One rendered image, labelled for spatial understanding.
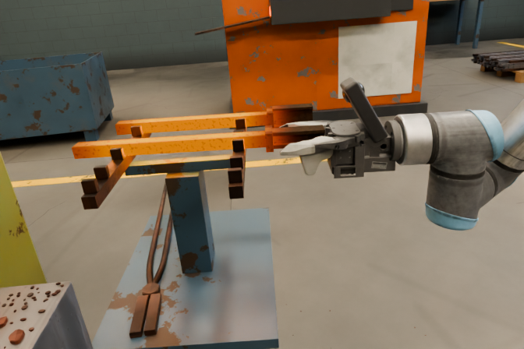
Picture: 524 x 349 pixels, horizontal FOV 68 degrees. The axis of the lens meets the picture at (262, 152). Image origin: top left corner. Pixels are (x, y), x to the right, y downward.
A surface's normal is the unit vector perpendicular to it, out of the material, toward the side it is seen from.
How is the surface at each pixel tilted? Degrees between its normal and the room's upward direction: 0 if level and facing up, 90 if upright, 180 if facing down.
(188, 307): 0
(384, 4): 90
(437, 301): 0
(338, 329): 0
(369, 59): 90
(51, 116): 90
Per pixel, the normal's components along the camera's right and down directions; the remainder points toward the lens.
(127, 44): 0.05, 0.38
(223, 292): -0.07, -0.92
